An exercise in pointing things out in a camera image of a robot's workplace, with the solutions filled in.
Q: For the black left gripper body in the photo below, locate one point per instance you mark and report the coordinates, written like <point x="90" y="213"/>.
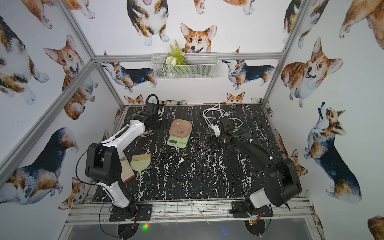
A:
<point x="151" y="122"/>

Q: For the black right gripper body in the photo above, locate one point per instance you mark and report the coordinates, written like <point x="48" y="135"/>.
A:
<point x="221" y="138"/>

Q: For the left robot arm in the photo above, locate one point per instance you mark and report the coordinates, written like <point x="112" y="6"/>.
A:
<point x="103" y="165"/>

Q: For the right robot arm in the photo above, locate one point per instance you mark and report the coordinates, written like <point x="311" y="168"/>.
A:
<point x="280" y="181"/>

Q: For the green electronic scale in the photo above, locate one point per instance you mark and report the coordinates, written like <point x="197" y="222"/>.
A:
<point x="178" y="142"/>

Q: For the pink panda bowl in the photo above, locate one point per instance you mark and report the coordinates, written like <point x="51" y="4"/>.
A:
<point x="180" y="128"/>

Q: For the green dustpan brush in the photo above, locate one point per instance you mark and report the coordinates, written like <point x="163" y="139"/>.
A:
<point x="140" y="163"/>

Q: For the artificial fern white flower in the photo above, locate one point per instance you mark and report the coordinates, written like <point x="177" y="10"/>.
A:
<point x="175" y="62"/>

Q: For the white wire mesh basket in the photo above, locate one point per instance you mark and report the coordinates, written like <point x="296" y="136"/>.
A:
<point x="189" y="66"/>

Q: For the aluminium frame rear rail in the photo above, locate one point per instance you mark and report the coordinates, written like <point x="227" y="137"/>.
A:
<point x="221" y="56"/>

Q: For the aluminium frame rail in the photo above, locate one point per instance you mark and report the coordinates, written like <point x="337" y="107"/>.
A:
<point x="24" y="146"/>
<point x="221" y="56"/>

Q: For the aluminium frame left rail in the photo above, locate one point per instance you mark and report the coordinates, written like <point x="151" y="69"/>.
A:
<point x="24" y="146"/>

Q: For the front mounting rail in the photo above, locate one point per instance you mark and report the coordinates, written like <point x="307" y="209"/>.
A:
<point x="187" y="211"/>

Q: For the aluminium frame post left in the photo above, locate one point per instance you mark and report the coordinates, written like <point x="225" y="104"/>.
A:
<point x="75" y="27"/>

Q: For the aluminium frame post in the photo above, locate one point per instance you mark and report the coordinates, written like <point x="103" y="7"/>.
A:
<point x="75" y="27"/>
<point x="302" y="14"/>

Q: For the aluminium frame post right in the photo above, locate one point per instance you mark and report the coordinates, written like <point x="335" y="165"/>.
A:
<point x="302" y="14"/>

